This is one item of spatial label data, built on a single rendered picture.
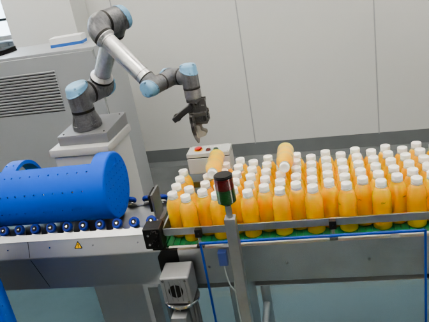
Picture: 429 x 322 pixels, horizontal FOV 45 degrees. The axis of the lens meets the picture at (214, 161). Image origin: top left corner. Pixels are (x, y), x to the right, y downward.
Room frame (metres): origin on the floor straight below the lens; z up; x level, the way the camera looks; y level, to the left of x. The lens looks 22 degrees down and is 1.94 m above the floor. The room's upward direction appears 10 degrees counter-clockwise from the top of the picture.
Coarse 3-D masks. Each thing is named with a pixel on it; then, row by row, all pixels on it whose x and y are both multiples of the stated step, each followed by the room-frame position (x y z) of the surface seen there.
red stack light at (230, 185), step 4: (232, 176) 1.54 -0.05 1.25; (228, 180) 1.51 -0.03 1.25; (232, 180) 1.53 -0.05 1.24; (216, 184) 1.52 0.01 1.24; (220, 184) 1.51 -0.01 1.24; (224, 184) 1.51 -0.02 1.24; (228, 184) 1.51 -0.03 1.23; (232, 184) 1.53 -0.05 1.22; (216, 188) 1.52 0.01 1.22; (220, 188) 1.51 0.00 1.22; (224, 188) 1.51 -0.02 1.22; (228, 188) 1.51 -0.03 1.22; (232, 188) 1.52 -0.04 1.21
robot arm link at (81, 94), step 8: (80, 80) 2.58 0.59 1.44; (72, 88) 2.50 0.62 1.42; (80, 88) 2.50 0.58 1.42; (88, 88) 2.54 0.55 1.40; (72, 96) 2.49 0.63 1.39; (80, 96) 2.49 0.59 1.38; (88, 96) 2.52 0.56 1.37; (96, 96) 2.56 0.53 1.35; (72, 104) 2.50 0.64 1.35; (80, 104) 2.49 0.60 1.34; (88, 104) 2.51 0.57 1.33
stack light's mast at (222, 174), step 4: (216, 172) 1.56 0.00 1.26; (220, 172) 1.56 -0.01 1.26; (224, 172) 1.55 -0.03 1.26; (228, 172) 1.55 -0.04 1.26; (216, 176) 1.53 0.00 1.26; (220, 176) 1.53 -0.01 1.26; (224, 176) 1.52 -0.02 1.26; (228, 176) 1.52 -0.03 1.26; (216, 180) 1.52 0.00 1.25; (220, 180) 1.51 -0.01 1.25; (224, 180) 1.51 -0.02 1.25; (228, 208) 1.53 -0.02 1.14; (228, 212) 1.53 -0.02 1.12; (228, 216) 1.53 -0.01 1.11; (232, 216) 1.54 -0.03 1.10
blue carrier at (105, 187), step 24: (24, 168) 2.21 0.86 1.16; (48, 168) 2.00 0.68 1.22; (72, 168) 1.97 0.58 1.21; (96, 168) 1.93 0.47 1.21; (120, 168) 2.07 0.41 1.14; (0, 192) 1.98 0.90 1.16; (24, 192) 1.96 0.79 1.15; (48, 192) 1.93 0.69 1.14; (96, 192) 1.88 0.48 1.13; (120, 192) 2.01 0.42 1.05; (0, 216) 1.98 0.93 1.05; (24, 216) 1.96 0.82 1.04; (48, 216) 1.94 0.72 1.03; (72, 216) 1.92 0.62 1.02; (96, 216) 1.91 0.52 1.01; (120, 216) 1.95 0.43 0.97
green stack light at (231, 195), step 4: (216, 192) 1.53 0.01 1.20; (220, 192) 1.52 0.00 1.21; (224, 192) 1.51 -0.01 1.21; (228, 192) 1.51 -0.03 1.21; (232, 192) 1.52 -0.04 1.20; (216, 196) 1.54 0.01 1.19; (220, 196) 1.52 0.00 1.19; (224, 196) 1.51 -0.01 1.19; (228, 196) 1.51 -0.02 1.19; (232, 196) 1.52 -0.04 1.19; (220, 200) 1.52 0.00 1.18; (224, 200) 1.51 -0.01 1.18; (228, 200) 1.51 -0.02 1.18; (232, 200) 1.52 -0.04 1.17; (220, 204) 1.52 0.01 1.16; (224, 204) 1.51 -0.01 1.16; (228, 204) 1.51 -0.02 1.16
